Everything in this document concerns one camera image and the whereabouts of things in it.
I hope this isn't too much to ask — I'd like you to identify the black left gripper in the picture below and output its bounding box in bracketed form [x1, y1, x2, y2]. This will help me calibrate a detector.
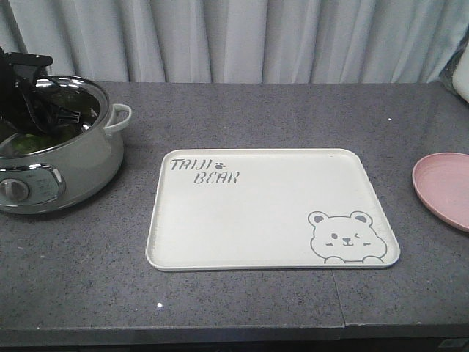
[1, 48, 81, 136]

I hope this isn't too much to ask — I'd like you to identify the green lettuce leaf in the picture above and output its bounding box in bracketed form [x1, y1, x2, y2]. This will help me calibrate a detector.
[10, 125, 82, 155]

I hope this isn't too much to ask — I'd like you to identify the cream bear serving tray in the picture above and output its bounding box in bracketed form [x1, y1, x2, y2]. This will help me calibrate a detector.
[146, 148, 400, 271]

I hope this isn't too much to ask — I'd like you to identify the pink round plate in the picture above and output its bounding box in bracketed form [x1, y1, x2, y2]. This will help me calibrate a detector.
[412, 152, 468, 232]

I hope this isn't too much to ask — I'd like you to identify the white pleated curtain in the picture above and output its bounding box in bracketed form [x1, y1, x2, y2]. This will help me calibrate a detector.
[1, 1, 468, 84]

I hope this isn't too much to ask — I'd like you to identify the white blender appliance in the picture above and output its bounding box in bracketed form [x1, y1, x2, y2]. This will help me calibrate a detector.
[452, 46, 469, 103]

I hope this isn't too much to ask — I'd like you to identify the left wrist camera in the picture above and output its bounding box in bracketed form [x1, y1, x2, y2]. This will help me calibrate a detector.
[7, 52, 53, 79]

